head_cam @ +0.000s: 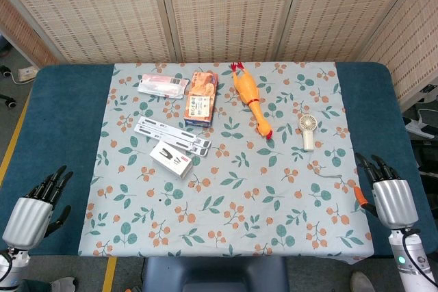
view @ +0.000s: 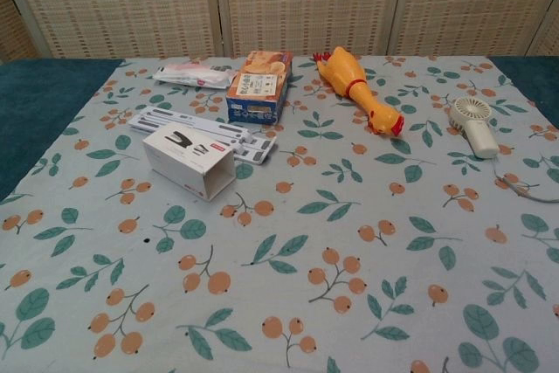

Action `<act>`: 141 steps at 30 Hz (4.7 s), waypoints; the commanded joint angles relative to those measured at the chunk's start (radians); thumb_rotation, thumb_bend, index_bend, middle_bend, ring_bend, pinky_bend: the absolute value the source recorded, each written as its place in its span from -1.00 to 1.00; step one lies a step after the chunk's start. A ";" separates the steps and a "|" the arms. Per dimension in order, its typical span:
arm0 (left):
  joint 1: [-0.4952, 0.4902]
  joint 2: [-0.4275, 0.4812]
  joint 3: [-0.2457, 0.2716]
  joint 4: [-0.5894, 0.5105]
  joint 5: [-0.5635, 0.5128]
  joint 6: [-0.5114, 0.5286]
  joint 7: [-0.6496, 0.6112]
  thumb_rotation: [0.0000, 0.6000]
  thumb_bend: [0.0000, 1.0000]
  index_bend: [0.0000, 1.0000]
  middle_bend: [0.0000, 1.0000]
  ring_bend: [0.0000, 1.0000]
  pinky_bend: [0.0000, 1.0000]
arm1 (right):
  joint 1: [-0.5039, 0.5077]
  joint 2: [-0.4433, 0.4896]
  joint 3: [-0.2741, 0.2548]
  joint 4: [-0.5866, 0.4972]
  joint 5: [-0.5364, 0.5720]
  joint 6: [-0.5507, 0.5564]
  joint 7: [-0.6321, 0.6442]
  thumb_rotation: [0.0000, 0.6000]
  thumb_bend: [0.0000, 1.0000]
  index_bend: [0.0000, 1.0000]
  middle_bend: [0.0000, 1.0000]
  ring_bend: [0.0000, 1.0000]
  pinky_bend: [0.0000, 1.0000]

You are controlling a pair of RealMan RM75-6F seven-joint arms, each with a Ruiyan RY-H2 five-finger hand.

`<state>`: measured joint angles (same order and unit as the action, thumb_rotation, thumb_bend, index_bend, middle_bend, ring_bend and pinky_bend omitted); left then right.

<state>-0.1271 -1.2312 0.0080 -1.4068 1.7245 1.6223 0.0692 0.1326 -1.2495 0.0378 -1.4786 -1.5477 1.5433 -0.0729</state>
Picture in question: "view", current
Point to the white stapler box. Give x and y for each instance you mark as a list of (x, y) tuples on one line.
[(183, 159)]

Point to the floral leaf and berry tablecloth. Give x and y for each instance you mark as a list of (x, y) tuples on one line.
[(305, 216)]

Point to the white folding laptop stand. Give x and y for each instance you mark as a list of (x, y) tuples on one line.
[(183, 117)]

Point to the pink white toothbrush package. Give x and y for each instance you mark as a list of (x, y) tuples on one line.
[(192, 76)]

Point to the yellow rubber chicken toy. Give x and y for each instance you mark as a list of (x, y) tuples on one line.
[(349, 71)]

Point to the small white handheld fan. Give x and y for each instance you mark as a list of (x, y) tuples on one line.
[(478, 137)]

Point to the orange and blue snack box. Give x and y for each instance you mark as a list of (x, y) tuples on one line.
[(257, 84)]

